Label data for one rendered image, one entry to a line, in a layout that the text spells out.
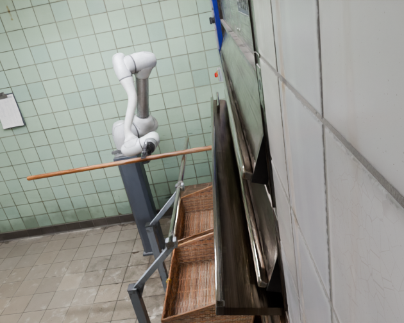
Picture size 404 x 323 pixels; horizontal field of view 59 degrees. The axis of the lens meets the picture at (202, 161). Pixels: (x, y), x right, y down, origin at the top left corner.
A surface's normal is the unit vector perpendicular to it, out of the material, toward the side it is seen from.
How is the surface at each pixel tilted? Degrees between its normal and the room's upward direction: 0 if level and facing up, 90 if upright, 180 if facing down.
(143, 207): 90
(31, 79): 90
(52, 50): 90
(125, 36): 90
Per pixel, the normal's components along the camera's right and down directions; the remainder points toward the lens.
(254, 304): -0.01, -0.91
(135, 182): 0.00, 0.40
